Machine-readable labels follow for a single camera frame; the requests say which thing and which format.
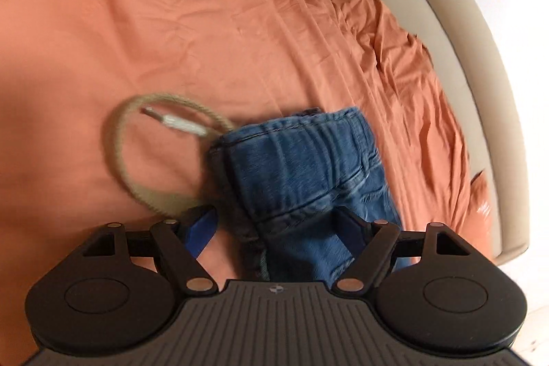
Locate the beige padded headboard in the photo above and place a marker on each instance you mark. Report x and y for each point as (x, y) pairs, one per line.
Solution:
(472, 48)

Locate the orange duvet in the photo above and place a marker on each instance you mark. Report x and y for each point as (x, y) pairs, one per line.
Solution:
(128, 27)

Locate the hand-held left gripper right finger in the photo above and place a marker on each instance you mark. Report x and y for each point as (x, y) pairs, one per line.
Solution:
(351, 229)

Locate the orange pillow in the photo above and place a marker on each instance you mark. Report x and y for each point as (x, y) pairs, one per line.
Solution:
(480, 194)

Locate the blue denim pants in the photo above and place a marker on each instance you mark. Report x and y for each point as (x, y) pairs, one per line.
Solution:
(300, 177)

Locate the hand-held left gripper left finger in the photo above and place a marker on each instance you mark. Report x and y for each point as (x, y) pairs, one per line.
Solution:
(202, 232)

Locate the khaki woven belt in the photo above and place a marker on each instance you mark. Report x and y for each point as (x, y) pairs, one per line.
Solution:
(113, 151)

